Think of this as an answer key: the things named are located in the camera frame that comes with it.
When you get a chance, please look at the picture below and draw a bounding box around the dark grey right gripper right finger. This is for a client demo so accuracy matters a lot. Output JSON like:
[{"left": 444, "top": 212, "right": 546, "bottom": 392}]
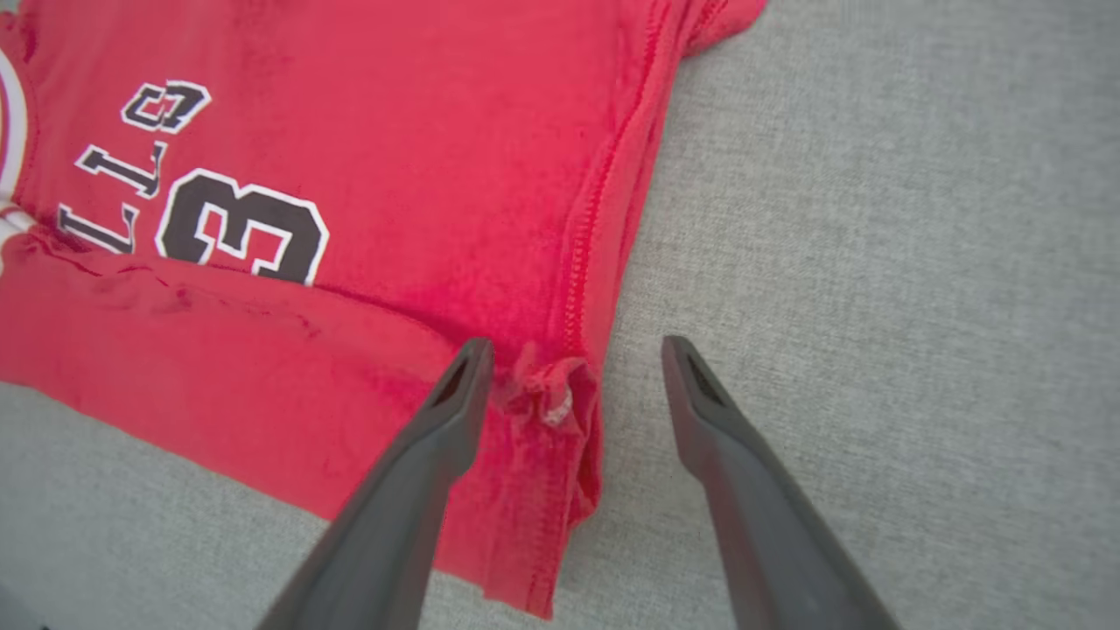
[{"left": 661, "top": 335, "right": 902, "bottom": 630}]

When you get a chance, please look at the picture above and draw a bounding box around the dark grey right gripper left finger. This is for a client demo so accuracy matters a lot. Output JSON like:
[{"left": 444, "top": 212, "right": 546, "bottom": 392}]
[{"left": 254, "top": 337, "right": 495, "bottom": 630}]

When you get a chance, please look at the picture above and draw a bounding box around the red jersey striped trim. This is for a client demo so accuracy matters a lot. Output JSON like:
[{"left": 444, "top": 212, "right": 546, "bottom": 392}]
[{"left": 0, "top": 0, "right": 769, "bottom": 620}]

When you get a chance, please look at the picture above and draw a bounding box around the grey fabric sofa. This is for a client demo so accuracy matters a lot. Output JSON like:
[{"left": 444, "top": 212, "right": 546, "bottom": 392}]
[{"left": 0, "top": 0, "right": 1120, "bottom": 630}]

